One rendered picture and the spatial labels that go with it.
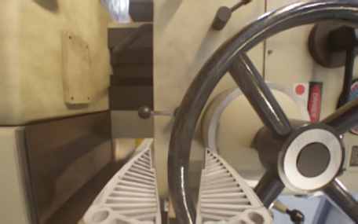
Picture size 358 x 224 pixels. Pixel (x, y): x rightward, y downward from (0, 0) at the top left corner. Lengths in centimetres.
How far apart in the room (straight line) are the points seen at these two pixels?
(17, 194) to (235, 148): 74
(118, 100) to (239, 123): 95
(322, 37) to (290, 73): 12
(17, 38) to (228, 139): 71
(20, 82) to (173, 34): 53
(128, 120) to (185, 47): 83
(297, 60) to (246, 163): 33
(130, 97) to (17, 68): 62
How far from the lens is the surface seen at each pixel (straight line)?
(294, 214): 58
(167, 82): 38
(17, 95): 68
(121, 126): 114
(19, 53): 70
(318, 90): 54
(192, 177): 43
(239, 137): 28
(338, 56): 57
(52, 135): 74
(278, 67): 47
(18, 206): 80
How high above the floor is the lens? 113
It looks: level
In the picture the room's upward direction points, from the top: 90 degrees clockwise
